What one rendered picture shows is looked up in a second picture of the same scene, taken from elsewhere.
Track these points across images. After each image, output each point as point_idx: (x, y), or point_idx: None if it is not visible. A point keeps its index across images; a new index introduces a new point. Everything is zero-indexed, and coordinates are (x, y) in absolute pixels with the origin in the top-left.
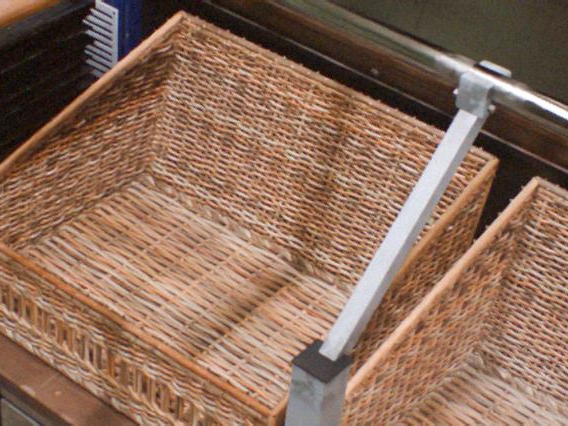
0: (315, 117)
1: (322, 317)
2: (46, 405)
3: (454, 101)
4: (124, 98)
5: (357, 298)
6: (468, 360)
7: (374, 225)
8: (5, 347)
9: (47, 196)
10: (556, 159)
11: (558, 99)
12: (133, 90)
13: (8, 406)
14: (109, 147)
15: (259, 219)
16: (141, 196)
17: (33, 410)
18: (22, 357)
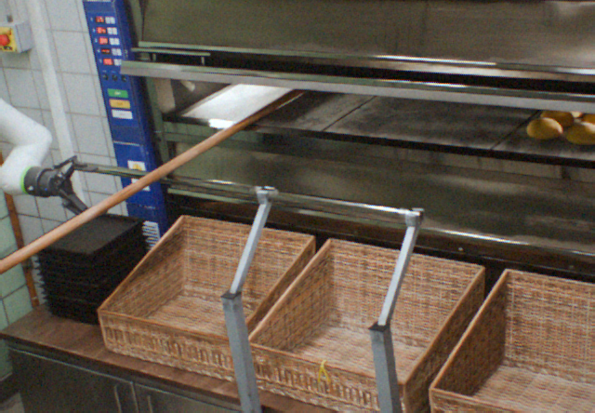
0: None
1: None
2: (152, 374)
3: (294, 219)
4: (165, 256)
5: (238, 272)
6: (326, 324)
7: (277, 280)
8: (132, 360)
9: (139, 301)
10: (336, 230)
11: (287, 191)
12: (168, 252)
13: (138, 385)
14: (163, 278)
15: None
16: (182, 299)
17: (148, 379)
18: (139, 362)
